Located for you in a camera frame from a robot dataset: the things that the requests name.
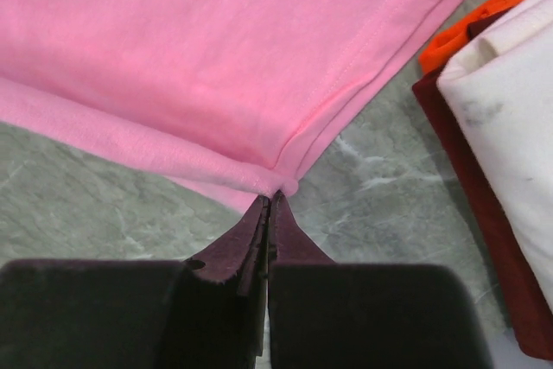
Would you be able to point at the folded dark red t-shirt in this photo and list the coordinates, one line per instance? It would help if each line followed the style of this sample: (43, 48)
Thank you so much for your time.
(530, 315)

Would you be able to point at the folded white t-shirt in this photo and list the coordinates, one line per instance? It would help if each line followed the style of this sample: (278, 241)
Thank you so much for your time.
(499, 88)

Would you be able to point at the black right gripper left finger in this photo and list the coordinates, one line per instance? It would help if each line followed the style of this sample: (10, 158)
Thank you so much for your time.
(203, 312)

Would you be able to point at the folded orange t-shirt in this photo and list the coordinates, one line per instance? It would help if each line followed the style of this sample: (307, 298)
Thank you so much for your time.
(448, 42)

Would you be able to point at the pink t-shirt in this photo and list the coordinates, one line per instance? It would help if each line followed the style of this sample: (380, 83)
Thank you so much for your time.
(230, 98)

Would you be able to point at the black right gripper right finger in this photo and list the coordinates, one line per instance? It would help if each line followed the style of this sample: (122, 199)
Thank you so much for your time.
(329, 315)

